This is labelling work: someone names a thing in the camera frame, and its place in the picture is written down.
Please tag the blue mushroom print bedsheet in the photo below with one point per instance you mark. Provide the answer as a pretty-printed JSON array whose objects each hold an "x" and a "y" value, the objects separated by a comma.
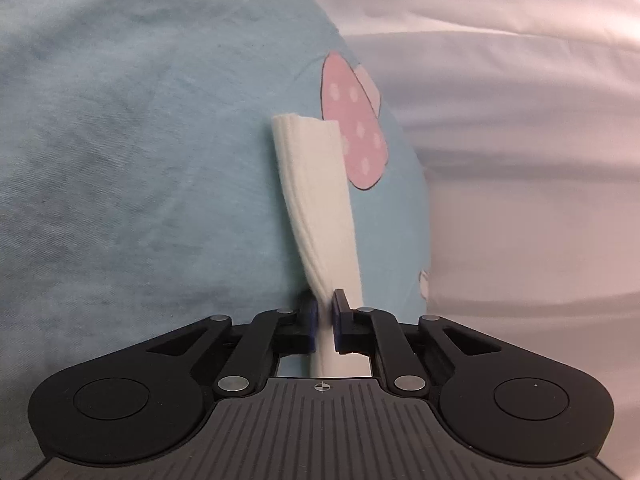
[{"x": 125, "y": 160}]

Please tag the white ribbed sweater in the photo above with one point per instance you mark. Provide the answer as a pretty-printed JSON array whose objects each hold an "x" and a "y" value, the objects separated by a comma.
[{"x": 320, "y": 200}]

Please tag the pale curtain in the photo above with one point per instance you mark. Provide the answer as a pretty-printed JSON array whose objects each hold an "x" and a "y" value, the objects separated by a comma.
[{"x": 500, "y": 135}]

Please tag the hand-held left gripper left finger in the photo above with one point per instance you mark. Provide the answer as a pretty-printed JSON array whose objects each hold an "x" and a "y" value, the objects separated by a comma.
[{"x": 311, "y": 327}]

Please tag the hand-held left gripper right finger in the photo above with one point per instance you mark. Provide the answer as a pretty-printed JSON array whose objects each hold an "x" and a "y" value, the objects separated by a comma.
[{"x": 344, "y": 332}]

